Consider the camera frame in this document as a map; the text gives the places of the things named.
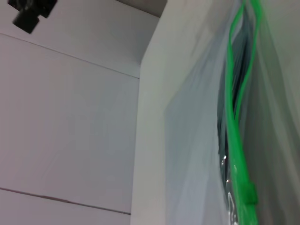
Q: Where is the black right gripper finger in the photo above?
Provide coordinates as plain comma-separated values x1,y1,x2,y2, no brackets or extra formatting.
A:
7,0,59,34

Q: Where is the clear document bag green zipper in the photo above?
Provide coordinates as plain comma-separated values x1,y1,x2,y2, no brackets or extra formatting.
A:
164,0,300,225

